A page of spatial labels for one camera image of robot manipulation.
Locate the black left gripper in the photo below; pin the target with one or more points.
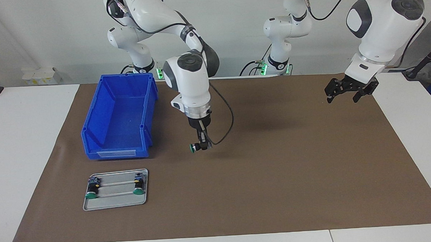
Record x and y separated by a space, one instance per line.
354 84

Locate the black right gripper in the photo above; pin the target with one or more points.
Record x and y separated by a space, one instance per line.
199 122

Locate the green push button switch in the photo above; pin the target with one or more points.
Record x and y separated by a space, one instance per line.
139 185
194 148
92 189

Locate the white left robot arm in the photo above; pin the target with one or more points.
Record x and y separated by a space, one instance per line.
384 25

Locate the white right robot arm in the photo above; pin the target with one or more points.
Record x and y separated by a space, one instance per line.
190 79

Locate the black stand pole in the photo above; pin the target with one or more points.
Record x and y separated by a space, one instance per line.
414 73

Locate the brown table mat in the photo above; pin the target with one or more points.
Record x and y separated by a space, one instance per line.
275 187

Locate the blue plastic storage bin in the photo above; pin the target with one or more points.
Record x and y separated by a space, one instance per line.
122 113

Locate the grey metal tray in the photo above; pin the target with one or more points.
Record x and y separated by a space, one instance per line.
128 202

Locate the white power box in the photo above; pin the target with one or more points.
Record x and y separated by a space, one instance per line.
38 75

